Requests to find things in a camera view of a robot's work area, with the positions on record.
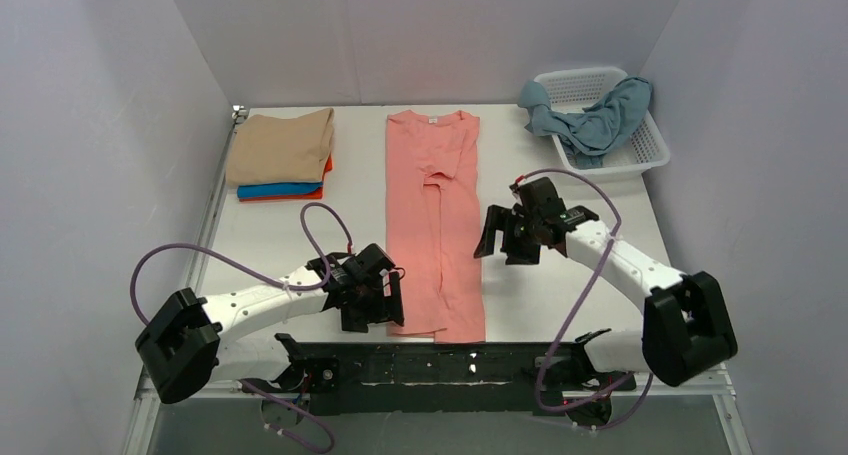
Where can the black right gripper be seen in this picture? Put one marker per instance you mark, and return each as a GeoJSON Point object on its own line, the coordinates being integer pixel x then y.
{"type": "Point", "coordinates": [510, 230]}

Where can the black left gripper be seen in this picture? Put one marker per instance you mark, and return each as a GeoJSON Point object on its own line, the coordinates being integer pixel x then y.
{"type": "Point", "coordinates": [379, 300]}

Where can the pink t-shirt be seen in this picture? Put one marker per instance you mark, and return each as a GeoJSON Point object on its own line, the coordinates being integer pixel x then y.
{"type": "Point", "coordinates": [433, 223]}

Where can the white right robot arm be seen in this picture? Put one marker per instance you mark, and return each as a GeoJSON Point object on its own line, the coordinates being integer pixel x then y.
{"type": "Point", "coordinates": [686, 328]}

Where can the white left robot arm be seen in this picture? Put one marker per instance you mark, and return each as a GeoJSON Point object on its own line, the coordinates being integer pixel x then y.
{"type": "Point", "coordinates": [194, 340]}

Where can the orange folded t-shirt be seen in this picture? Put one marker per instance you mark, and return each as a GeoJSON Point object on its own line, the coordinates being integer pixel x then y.
{"type": "Point", "coordinates": [314, 196]}

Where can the grey-blue t-shirt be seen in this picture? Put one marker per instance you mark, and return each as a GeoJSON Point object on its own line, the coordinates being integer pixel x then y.
{"type": "Point", "coordinates": [601, 128]}

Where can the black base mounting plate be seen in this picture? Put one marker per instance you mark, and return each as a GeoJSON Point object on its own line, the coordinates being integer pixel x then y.
{"type": "Point", "coordinates": [349, 378]}

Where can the white plastic laundry basket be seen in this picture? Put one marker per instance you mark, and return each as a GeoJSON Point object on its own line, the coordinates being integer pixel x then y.
{"type": "Point", "coordinates": [571, 91]}

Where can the blue folded t-shirt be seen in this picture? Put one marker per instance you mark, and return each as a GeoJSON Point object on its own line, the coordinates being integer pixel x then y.
{"type": "Point", "coordinates": [278, 189]}

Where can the beige folded t-shirt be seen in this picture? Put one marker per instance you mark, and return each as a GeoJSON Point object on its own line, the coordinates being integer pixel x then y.
{"type": "Point", "coordinates": [267, 150]}

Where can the aluminium frame rail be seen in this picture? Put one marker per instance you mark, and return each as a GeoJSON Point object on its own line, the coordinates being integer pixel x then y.
{"type": "Point", "coordinates": [586, 404]}

